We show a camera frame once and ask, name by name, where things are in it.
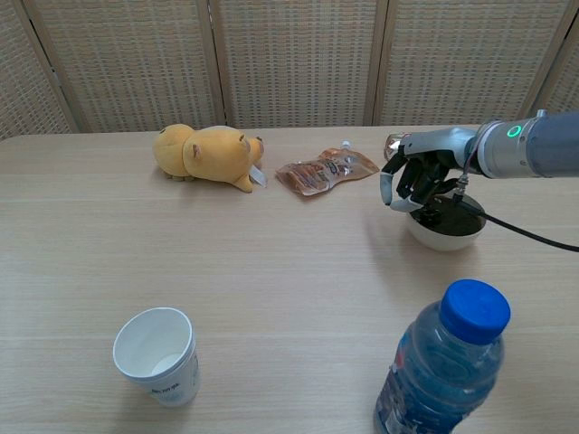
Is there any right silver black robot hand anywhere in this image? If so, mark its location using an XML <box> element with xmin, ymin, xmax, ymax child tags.
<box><xmin>379</xmin><ymin>126</ymin><xmax>480</xmax><ymax>213</ymax></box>

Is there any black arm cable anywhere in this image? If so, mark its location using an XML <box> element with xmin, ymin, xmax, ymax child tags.
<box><xmin>451</xmin><ymin>173</ymin><xmax>579</xmax><ymax>254</ymax></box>

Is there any yellow plush bear toy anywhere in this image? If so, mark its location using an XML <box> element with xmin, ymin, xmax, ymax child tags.
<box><xmin>152</xmin><ymin>123</ymin><xmax>269</xmax><ymax>195</ymax></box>

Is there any brown sauce pouch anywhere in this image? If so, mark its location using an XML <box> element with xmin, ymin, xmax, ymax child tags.
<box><xmin>275</xmin><ymin>139</ymin><xmax>381</xmax><ymax>201</ymax></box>

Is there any white paper cup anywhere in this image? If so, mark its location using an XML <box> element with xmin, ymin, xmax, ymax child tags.
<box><xmin>111</xmin><ymin>307</ymin><xmax>202</xmax><ymax>408</ymax></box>

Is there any woven folding screen panel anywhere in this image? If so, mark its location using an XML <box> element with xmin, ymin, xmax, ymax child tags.
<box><xmin>0</xmin><ymin>0</ymin><xmax>76</xmax><ymax>141</ymax></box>
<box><xmin>17</xmin><ymin>0</ymin><xmax>227</xmax><ymax>135</ymax></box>
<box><xmin>373</xmin><ymin>0</ymin><xmax>579</xmax><ymax>127</ymax></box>
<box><xmin>527</xmin><ymin>26</ymin><xmax>579</xmax><ymax>119</ymax></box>
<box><xmin>206</xmin><ymin>0</ymin><xmax>391</xmax><ymax>130</ymax></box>

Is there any gold foil snack package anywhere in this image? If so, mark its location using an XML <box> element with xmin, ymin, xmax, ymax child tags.
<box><xmin>384</xmin><ymin>132</ymin><xmax>413</xmax><ymax>160</ymax></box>

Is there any clear bottle with blue cap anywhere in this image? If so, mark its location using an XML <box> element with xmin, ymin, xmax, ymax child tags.
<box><xmin>373</xmin><ymin>278</ymin><xmax>512</xmax><ymax>434</ymax></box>

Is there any white bowl dark liquid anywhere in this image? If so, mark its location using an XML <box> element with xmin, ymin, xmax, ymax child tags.
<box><xmin>405</xmin><ymin>192</ymin><xmax>489</xmax><ymax>252</ymax></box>

